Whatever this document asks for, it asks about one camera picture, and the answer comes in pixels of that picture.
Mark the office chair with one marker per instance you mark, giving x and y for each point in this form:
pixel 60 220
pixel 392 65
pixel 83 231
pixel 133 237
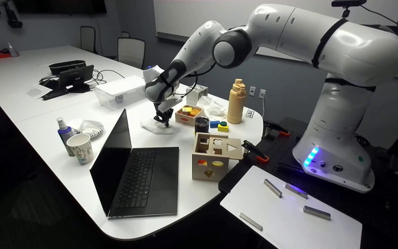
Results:
pixel 125 34
pixel 88 38
pixel 131 52

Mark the wall screen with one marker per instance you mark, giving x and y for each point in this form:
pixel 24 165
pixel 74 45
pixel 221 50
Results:
pixel 60 6

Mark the white paper towel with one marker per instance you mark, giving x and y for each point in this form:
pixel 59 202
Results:
pixel 152 126

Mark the spray bottle with blue label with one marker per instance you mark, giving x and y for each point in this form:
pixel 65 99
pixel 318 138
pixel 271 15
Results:
pixel 65 133

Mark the orange block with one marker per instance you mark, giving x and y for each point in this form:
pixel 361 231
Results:
pixel 195 112

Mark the black jar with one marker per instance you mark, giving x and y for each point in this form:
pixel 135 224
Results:
pixel 201 125

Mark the black laptop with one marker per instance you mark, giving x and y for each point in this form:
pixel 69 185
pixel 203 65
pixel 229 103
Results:
pixel 140 180

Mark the patterned paper cup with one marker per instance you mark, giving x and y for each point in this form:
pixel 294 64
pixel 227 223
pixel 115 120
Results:
pixel 81 148

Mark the green block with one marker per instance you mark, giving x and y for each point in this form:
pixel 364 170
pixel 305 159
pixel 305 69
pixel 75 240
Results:
pixel 223 123

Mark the wooden shape sorter box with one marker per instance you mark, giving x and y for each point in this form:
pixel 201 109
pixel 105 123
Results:
pixel 212 159

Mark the camera on mount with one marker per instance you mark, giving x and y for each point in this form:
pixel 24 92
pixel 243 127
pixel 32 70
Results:
pixel 348 3

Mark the yellow block in tray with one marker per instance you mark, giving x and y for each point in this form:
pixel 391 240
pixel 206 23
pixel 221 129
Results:
pixel 187 109

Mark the crumpled white tissue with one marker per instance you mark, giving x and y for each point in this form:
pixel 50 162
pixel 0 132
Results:
pixel 212 107

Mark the black wall camera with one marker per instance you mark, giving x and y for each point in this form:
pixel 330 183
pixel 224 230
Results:
pixel 13 19

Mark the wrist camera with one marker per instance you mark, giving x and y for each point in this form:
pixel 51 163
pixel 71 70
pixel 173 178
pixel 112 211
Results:
pixel 170 103

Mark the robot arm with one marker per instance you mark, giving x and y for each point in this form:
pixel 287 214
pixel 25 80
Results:
pixel 354 52

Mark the wall socket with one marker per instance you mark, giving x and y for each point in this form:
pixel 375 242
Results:
pixel 262 93
pixel 252 91

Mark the black desk screen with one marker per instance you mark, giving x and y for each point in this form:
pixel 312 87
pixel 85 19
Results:
pixel 76 77

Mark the tan water bottle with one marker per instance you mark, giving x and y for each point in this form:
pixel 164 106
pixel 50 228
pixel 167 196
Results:
pixel 236 103

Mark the blue block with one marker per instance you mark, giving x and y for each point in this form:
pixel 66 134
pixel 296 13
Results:
pixel 214 123

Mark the red tray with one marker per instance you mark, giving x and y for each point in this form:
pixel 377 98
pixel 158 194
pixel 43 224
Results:
pixel 0 54

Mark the wooden tray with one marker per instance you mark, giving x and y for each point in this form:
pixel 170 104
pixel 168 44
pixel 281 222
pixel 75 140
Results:
pixel 185 119

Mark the striped plate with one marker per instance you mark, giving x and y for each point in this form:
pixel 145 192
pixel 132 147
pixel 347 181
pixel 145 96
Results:
pixel 95 133

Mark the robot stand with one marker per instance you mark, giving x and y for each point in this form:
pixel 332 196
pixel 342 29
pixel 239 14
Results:
pixel 385 214

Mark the clear plastic container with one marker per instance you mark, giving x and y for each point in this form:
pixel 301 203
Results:
pixel 119 91

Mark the black remote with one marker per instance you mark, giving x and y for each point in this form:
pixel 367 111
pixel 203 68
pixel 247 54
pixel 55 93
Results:
pixel 54 94

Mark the black clamp with orange tips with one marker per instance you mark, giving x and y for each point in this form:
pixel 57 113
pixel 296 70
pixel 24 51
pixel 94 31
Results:
pixel 275 127
pixel 254 150

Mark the clear sanitizer bottle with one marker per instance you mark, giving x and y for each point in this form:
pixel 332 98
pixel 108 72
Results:
pixel 12 51

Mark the silver tissue box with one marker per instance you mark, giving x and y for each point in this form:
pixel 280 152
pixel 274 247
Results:
pixel 197 93

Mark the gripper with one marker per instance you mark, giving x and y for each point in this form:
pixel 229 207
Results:
pixel 159 111

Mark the grey metal bar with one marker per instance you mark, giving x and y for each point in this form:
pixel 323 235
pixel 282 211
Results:
pixel 250 221
pixel 296 190
pixel 316 212
pixel 272 187

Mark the white cloth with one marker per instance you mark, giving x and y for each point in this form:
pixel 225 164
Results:
pixel 89 125

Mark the white board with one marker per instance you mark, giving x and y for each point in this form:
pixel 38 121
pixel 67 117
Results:
pixel 288 214

